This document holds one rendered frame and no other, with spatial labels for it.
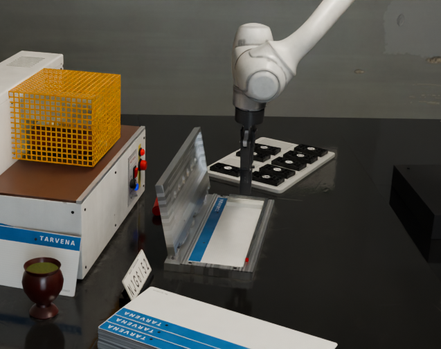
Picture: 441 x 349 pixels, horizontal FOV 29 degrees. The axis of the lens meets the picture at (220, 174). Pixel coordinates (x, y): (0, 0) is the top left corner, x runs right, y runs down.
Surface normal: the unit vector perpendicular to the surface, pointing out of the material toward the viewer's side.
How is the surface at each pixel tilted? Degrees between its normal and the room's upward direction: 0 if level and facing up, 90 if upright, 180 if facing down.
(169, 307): 0
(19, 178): 0
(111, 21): 90
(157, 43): 90
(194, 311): 0
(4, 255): 69
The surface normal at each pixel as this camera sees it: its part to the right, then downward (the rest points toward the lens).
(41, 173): 0.04, -0.93
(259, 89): -0.04, 0.44
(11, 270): -0.21, -0.02
